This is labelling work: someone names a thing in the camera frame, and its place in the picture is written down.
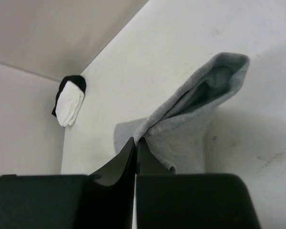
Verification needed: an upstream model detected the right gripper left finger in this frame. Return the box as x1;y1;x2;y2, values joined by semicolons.
0;138;135;229

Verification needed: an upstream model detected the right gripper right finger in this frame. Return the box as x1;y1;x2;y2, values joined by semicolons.
136;138;261;229

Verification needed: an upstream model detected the grey tank top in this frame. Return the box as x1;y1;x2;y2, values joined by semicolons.
113;52;250;174

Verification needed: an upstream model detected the folded white tank top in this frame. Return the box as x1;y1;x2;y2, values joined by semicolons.
55;81;84;127

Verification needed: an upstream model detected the folded black tank top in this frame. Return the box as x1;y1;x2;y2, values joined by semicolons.
51;75;86;117

